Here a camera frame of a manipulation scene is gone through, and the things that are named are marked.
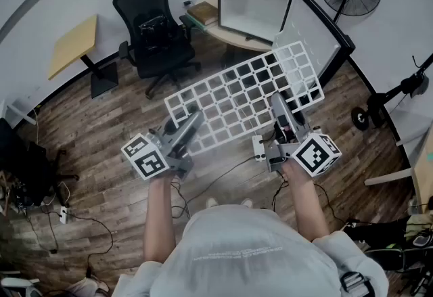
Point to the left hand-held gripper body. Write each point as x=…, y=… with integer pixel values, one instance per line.
x=149, y=163

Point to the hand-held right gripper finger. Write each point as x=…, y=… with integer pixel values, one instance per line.
x=282, y=109
x=300, y=121

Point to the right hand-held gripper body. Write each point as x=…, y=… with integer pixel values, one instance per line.
x=314, y=155

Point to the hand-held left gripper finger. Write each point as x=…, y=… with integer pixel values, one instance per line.
x=193, y=126
x=170, y=124

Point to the white wire fridge shelf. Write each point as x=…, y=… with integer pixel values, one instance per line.
x=319, y=95

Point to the person's right forearm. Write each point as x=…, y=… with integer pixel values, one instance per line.
x=304, y=201

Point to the person's left forearm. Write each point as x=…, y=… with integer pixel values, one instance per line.
x=159, y=214

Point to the white mini-fridge door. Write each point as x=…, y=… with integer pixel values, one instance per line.
x=314, y=28

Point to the person's left shoe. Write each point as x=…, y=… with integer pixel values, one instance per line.
x=212, y=202

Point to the person's shoe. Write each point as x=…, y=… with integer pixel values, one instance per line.
x=247, y=202
x=212, y=202

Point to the round wooden table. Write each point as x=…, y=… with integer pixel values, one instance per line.
x=236, y=42

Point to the person's right shoe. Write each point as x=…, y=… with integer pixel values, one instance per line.
x=247, y=202

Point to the black coat rack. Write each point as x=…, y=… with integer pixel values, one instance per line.
x=382, y=99

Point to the clear pouch with black trim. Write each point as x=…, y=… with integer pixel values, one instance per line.
x=152, y=32

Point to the pale green flat box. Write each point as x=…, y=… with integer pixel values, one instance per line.
x=198, y=25

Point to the light wooden desk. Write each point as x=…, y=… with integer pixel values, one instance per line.
x=424, y=170

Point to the brown book with gold emblem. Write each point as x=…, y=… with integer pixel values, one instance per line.
x=203, y=11

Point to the cluttered black swivel chair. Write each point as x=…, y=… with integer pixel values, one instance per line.
x=27, y=167

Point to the person's grey shirt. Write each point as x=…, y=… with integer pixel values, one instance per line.
x=243, y=255

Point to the black mesh office chair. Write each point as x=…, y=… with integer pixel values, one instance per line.
x=152, y=1

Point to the small wooden side table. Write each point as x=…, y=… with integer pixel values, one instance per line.
x=72, y=45

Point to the white metal frame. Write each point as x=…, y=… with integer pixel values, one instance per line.
x=20, y=113

